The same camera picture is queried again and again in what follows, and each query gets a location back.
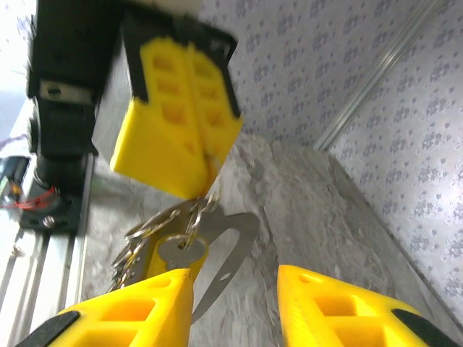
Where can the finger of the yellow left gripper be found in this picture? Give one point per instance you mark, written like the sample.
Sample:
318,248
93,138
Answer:
155,152
217,126

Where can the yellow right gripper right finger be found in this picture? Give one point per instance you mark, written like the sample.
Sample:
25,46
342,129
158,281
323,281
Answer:
343,318

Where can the aluminium mounting rail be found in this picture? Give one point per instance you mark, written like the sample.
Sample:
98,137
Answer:
40,271

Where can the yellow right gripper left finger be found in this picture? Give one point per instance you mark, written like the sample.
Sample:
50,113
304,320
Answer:
137,314

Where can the silver key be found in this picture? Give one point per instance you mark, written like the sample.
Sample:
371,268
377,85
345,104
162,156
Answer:
181,253

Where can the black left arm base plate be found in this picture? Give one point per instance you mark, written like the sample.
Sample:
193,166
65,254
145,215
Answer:
54,217

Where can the key with yellow tag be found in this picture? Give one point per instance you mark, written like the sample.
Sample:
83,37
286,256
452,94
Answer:
153,267

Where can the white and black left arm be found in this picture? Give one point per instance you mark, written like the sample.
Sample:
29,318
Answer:
65,144

